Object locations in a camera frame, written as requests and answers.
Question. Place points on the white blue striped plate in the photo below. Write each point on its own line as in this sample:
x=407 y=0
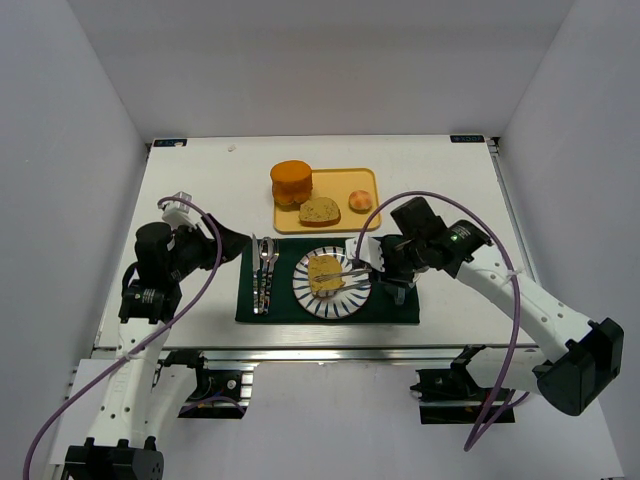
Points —
x=345 y=302

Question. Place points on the blue right corner label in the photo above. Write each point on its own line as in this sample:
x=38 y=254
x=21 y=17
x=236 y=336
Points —
x=467 y=138

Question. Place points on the blue corner label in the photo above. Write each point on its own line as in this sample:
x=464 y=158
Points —
x=170 y=143
x=467 y=138

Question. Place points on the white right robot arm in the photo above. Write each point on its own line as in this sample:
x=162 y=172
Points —
x=576 y=357

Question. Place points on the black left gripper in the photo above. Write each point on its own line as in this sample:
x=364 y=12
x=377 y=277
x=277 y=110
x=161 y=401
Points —
x=210 y=245

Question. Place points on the green white mug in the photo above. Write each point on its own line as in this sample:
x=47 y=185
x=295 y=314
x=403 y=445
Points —
x=399 y=291

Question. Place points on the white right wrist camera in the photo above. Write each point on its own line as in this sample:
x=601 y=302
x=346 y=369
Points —
x=365 y=254

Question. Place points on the yellow serving tray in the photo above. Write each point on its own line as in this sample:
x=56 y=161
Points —
x=336 y=184

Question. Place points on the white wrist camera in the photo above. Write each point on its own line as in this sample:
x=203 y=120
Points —
x=365 y=254
x=176 y=213

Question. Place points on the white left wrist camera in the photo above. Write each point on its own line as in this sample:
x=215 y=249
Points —
x=176 y=213

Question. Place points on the seeded bread slice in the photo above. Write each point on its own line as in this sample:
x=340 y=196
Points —
x=319 y=212
x=323 y=275

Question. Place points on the metal tongs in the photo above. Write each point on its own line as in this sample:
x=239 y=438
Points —
x=379 y=263

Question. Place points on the table knife patterned handle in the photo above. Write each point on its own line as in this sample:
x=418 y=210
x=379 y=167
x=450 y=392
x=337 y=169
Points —
x=256 y=267

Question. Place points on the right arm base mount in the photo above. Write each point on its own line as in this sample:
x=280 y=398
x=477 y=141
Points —
x=453 y=385

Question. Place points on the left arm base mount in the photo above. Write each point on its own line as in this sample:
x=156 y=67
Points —
x=222 y=391

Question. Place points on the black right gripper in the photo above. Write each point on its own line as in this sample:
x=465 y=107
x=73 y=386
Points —
x=391 y=262

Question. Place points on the blue left corner label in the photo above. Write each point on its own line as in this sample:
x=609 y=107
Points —
x=170 y=143

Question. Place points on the dark green placemat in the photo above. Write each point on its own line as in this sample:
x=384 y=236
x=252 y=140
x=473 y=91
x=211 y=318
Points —
x=284 y=308

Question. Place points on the small round bun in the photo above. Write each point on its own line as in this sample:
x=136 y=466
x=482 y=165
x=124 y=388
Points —
x=360 y=201

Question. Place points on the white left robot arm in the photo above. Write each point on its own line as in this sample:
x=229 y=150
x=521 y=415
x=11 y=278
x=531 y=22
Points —
x=144 y=393

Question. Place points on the fork patterned handle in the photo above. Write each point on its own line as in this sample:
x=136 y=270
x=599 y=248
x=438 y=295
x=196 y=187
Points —
x=274 y=257

